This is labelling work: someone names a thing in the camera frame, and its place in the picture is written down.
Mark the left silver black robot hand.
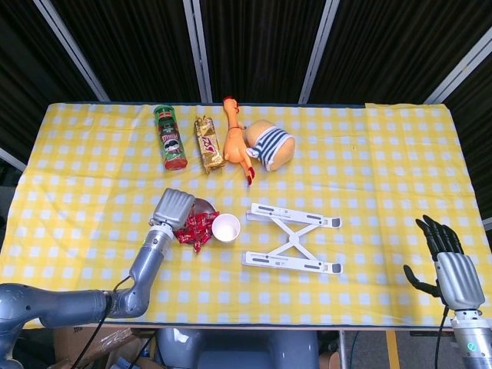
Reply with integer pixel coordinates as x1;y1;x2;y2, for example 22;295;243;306
150;187;198;233

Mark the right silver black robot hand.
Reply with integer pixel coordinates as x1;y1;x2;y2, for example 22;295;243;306
403;214;486;311

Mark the white paper cup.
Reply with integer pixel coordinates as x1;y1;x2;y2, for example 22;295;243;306
211;213;241;243

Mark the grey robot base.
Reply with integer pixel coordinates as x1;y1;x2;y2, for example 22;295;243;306
155;327;321;369

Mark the round metal plate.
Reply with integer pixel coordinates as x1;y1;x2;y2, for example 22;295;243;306
172;197;219;247

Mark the green Pringles can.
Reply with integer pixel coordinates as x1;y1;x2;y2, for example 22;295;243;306
153;104;189;171

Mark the gold snack package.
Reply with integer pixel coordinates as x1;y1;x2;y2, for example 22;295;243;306
192;115;227;175

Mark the orange rubber chicken toy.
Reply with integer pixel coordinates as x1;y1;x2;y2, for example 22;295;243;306
222;95;258;187

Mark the yellow floor tape strip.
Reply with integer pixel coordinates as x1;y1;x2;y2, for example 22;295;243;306
385;330;399;369

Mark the white folding laptop stand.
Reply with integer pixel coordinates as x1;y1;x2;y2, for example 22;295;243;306
241;202;344;275

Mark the plush toy with striped shirt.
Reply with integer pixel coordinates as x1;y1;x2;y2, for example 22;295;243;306
241;119;297;171

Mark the metal table leg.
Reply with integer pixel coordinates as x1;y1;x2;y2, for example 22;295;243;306
337;330;347;369

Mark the brown cardboard box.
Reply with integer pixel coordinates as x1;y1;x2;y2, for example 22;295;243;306
49;326;155;369

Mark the yellow white checked tablecloth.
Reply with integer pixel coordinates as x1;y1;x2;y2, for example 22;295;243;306
0;101;492;331

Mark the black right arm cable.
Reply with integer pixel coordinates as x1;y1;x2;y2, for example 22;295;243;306
434;305;450;369

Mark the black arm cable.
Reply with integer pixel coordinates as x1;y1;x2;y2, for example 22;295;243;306
71;274;134;369
434;305;450;369

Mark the black cable under table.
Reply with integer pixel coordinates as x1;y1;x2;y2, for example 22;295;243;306
136;331;151;361

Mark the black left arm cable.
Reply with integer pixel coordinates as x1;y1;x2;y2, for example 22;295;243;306
71;274;134;369

